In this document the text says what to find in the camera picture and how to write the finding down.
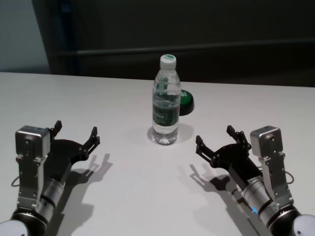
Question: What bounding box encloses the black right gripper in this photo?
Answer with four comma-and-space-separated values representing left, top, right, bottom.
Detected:
195, 124, 262, 188

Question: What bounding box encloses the clear water bottle green label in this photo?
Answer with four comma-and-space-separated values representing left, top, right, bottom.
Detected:
150, 54, 182, 146

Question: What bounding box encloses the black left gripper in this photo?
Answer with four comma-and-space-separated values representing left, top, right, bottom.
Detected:
45, 120, 101, 179

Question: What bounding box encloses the grey horizontal rail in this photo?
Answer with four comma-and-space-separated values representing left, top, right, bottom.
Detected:
76, 46, 315, 56

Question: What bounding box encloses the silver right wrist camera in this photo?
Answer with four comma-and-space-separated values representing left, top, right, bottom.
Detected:
249, 125, 295, 205

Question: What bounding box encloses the green YES button black base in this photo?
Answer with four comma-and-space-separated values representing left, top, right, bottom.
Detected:
179, 89, 196, 117

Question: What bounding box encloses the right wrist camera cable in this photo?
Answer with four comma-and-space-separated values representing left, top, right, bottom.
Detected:
284, 169, 295, 184

